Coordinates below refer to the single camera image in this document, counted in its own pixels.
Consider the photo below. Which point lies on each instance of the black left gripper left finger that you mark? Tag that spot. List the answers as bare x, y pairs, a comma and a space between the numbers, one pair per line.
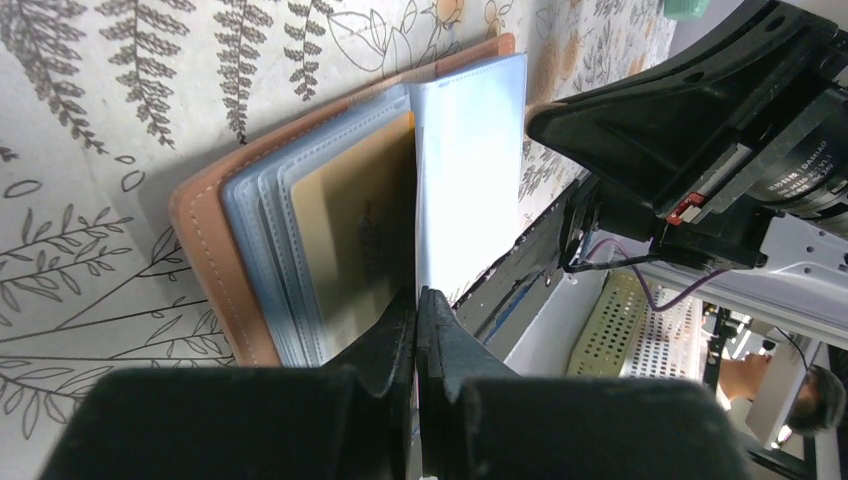
347, 419

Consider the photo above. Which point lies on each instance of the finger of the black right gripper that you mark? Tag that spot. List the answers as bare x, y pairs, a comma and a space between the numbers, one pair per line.
651, 133

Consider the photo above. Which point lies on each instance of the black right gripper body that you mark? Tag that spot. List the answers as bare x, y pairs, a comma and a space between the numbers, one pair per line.
794, 166

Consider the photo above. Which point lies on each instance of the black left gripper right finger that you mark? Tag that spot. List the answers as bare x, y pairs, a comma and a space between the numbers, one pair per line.
481, 420

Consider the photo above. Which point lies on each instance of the gold credit card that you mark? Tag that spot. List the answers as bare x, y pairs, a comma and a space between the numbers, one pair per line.
355, 216

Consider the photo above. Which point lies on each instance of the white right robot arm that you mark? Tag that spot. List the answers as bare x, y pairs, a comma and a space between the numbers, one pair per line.
803, 285

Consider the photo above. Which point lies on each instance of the mint green cylindrical tube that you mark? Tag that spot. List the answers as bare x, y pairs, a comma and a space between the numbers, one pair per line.
684, 10

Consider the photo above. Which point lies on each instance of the floral patterned table mat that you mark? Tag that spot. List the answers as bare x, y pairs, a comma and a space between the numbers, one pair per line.
106, 106

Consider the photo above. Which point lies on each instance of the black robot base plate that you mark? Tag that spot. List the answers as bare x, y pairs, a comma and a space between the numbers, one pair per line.
554, 240

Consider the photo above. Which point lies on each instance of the perforated metal cable tray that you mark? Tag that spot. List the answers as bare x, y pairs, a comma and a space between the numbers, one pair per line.
624, 337

